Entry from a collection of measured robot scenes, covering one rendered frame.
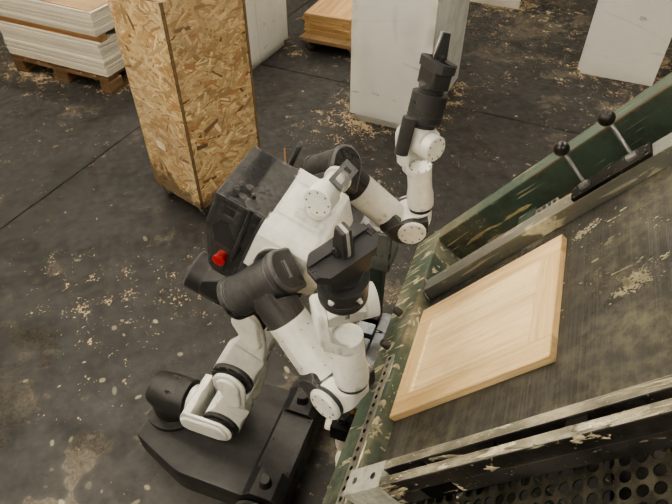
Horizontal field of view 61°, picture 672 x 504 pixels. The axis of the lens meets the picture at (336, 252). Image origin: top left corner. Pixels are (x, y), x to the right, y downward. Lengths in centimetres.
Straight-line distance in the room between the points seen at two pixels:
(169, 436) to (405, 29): 273
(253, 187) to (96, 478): 159
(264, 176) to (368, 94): 285
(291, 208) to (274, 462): 118
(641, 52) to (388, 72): 214
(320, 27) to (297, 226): 408
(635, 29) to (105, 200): 402
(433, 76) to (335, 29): 385
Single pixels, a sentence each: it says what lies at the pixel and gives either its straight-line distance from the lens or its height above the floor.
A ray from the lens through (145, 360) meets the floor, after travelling 283.
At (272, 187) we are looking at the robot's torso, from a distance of 133.
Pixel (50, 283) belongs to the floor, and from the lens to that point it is 335.
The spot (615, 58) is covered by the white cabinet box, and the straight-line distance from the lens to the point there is 528.
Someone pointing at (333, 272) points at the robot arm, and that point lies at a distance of 85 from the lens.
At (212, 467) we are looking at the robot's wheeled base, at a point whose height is 17.
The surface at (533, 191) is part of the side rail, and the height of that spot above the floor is 117.
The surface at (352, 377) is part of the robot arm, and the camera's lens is 114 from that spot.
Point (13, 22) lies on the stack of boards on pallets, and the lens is 540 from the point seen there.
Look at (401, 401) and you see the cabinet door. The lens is 150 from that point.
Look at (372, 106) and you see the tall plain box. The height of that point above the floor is 15.
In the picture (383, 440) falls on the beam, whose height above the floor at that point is 89.
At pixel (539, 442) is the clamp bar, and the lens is 99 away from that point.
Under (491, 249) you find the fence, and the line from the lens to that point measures 160.
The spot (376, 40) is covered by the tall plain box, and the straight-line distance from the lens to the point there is 396.
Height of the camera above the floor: 218
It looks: 43 degrees down
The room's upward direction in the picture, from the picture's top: straight up
